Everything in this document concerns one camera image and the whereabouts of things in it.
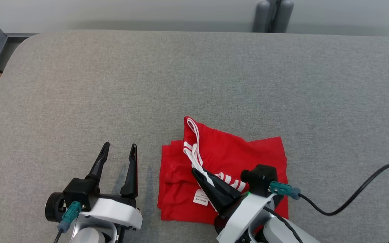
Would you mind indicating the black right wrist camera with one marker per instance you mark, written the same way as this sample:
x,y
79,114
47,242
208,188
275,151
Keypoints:
x,y
262,179

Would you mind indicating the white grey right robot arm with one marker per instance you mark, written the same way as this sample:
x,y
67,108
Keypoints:
x,y
282,233

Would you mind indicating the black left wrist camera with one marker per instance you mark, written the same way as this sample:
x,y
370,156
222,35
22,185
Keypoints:
x,y
76,192

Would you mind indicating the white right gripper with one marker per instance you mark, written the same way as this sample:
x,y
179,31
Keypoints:
x,y
241,216

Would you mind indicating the red basketball jersey white trim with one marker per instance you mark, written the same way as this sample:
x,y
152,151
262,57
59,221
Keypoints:
x,y
228,152

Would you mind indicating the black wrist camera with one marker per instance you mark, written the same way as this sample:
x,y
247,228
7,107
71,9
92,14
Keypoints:
x,y
262,179
76,192

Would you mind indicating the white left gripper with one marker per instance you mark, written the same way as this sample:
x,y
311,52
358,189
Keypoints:
x,y
113,212

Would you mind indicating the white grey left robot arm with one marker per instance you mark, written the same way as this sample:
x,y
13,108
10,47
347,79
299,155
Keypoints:
x,y
89,236

